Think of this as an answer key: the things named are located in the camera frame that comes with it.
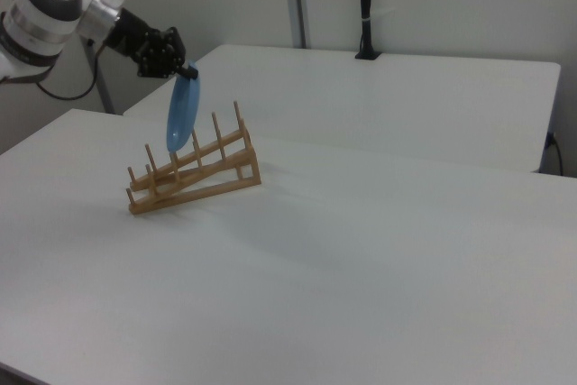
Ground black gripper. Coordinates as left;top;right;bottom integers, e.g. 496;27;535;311
105;9;200;80

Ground blue round plate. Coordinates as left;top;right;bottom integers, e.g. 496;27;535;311
164;59;203;154

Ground wooden plate rack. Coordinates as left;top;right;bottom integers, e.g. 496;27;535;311
124;100;263;217

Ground grey metal support post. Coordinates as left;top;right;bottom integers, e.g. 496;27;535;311
82;37;115;115

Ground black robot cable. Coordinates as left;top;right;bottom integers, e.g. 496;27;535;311
37;38;104;101

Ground black camera pole with base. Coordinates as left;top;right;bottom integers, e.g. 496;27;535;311
353;0;383;61

